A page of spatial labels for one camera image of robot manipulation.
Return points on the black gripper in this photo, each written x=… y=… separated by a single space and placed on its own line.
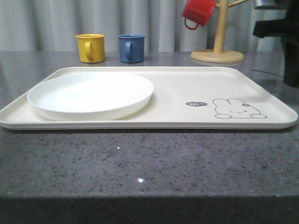
x=288 y=30

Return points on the white round plate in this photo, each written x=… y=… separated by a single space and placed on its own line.
x=91 y=96

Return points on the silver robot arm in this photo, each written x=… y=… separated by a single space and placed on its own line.
x=271 y=5

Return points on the wooden mug tree stand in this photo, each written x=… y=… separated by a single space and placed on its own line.
x=218 y=54

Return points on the red mug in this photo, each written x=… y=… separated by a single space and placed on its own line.
x=198 y=11

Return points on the cream rabbit serving tray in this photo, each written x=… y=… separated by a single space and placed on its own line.
x=183 y=97

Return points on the blue mug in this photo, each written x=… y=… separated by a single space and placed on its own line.
x=131 y=47

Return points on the yellow mug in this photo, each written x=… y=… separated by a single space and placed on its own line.
x=91 y=48

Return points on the grey curtain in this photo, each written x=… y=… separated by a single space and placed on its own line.
x=51 y=25

